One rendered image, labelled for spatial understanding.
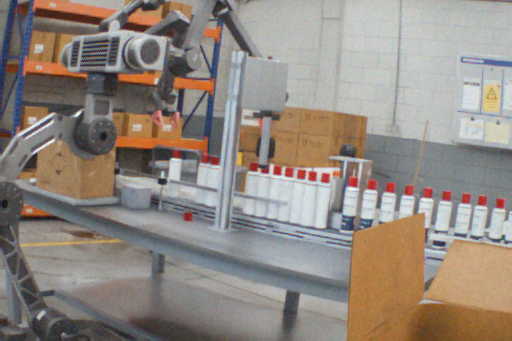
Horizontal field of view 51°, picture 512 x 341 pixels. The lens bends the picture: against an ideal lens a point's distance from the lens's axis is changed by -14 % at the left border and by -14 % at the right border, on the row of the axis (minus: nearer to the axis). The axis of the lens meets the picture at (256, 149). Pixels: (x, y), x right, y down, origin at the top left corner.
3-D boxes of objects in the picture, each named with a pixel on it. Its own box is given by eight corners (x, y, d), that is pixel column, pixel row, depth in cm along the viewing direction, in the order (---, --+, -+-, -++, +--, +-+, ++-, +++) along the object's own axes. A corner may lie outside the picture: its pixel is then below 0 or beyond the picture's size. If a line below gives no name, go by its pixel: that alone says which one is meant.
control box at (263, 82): (284, 112, 226) (289, 62, 225) (241, 108, 220) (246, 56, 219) (273, 112, 236) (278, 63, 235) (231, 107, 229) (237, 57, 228)
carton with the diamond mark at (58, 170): (113, 196, 261) (117, 135, 259) (79, 199, 239) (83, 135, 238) (68, 185, 274) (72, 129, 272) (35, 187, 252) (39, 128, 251)
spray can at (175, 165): (181, 198, 263) (185, 150, 262) (173, 198, 258) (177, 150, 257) (172, 196, 266) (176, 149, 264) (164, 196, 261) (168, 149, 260)
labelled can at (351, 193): (355, 233, 217) (363, 177, 216) (349, 235, 212) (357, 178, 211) (343, 231, 220) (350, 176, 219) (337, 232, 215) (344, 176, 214)
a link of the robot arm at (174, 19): (177, 1, 257) (187, 14, 252) (186, 18, 269) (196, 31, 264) (94, 57, 254) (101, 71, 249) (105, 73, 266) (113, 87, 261)
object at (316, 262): (489, 237, 263) (490, 233, 263) (408, 299, 154) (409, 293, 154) (162, 180, 379) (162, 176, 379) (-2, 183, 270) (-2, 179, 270)
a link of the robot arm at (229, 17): (205, 7, 245) (224, -2, 238) (212, 2, 249) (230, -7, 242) (257, 89, 259) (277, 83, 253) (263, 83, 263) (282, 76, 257)
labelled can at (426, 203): (428, 245, 200) (437, 188, 199) (424, 247, 196) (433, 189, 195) (415, 243, 203) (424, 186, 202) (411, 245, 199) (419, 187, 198)
